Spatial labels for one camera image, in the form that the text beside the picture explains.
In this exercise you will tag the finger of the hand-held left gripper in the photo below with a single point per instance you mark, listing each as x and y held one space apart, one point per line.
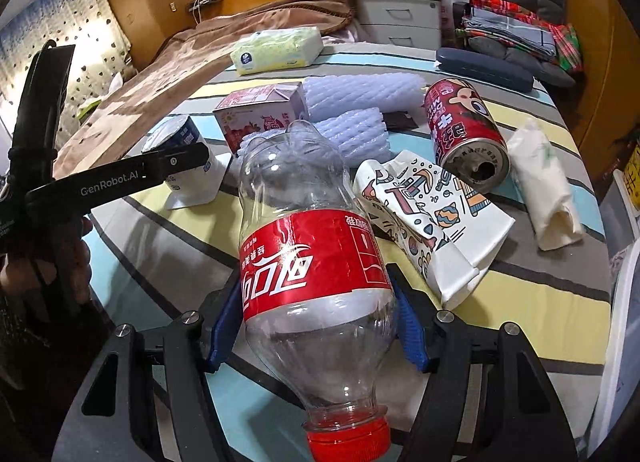
175 162
42 97

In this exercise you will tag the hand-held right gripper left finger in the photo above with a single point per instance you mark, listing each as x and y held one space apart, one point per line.
222 327

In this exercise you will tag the pink milk carton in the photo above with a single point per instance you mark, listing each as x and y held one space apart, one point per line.
255 117

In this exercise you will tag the clear plastic bottle red label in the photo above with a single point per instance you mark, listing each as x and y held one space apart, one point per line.
310 252

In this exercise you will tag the red cartoon drink can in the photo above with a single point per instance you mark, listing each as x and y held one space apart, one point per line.
457 127

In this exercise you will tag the printed white paper bag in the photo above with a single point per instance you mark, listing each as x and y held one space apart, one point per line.
430 222

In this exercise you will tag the person's left hand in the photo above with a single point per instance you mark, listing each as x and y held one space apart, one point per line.
80 262

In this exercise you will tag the white power strip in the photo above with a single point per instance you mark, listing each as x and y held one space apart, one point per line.
205 1

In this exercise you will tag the purple fluffy item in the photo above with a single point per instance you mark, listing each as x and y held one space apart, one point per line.
360 92
355 137

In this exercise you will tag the white blue paper cup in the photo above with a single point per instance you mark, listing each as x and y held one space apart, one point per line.
190 192

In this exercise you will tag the white panel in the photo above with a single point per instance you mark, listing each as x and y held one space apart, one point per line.
620 322

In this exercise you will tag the green white tissue pack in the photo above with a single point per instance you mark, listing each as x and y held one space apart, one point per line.
277 50

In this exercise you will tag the striped bed sheet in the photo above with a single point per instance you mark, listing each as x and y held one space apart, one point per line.
165 252

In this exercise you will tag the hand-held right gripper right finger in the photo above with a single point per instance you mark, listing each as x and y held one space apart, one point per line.
410 337

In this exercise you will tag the blue patterned curtain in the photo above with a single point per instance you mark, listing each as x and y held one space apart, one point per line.
95 27

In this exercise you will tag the crumpled cream paper bag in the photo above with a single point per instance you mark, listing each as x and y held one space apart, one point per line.
542 182

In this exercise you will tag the brown blanket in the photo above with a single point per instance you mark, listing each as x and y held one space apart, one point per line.
150 87

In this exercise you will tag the grey drawer nightstand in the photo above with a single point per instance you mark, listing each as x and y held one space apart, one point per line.
400 17

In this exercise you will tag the folded plaid clothes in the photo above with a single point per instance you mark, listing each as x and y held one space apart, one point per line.
515 32

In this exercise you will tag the dark blue glasses case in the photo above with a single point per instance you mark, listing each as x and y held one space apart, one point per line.
480 67

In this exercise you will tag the purple fluffy item on bed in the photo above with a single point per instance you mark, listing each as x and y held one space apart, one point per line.
360 92

